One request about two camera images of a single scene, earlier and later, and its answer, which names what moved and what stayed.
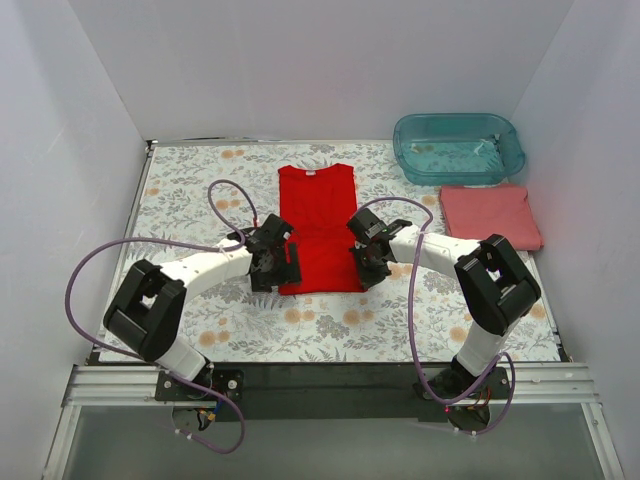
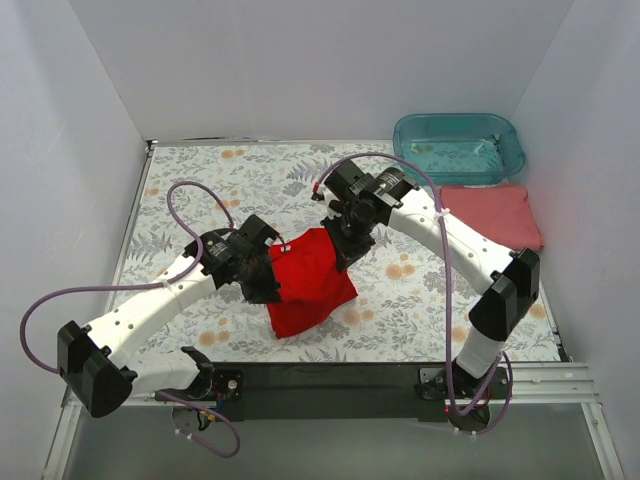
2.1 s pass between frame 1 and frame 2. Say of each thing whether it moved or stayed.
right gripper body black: moved
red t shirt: moved
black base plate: stayed
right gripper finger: moved
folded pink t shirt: stayed
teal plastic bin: stayed
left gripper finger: moved
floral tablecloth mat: stayed
